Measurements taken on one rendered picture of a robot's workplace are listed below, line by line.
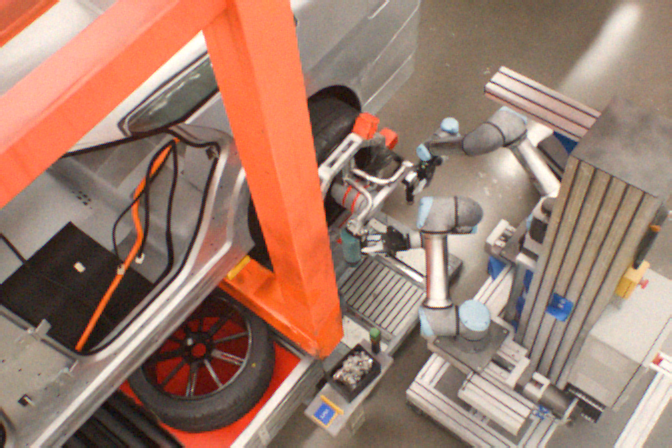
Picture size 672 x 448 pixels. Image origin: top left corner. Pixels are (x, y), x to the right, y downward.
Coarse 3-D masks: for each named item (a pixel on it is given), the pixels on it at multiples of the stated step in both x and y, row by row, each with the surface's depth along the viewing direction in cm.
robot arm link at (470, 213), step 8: (464, 200) 299; (472, 200) 301; (464, 208) 297; (472, 208) 299; (480, 208) 303; (464, 216) 298; (472, 216) 299; (480, 216) 303; (464, 224) 300; (472, 224) 303; (456, 232) 339; (464, 232) 335; (472, 232) 339
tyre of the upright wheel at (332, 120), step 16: (320, 96) 356; (320, 112) 345; (336, 112) 347; (352, 112) 352; (320, 128) 339; (336, 128) 340; (352, 128) 348; (320, 144) 336; (320, 160) 339; (368, 160) 382
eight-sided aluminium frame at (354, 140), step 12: (348, 144) 344; (360, 144) 342; (372, 144) 354; (384, 144) 365; (336, 156) 340; (348, 156) 340; (324, 168) 336; (336, 168) 336; (384, 168) 379; (324, 180) 336; (324, 192) 339; (336, 228) 379
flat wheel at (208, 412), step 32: (192, 320) 398; (224, 320) 374; (256, 320) 371; (160, 352) 391; (192, 352) 373; (224, 352) 366; (256, 352) 363; (160, 384) 361; (192, 384) 360; (256, 384) 360; (160, 416) 359; (192, 416) 351; (224, 416) 359
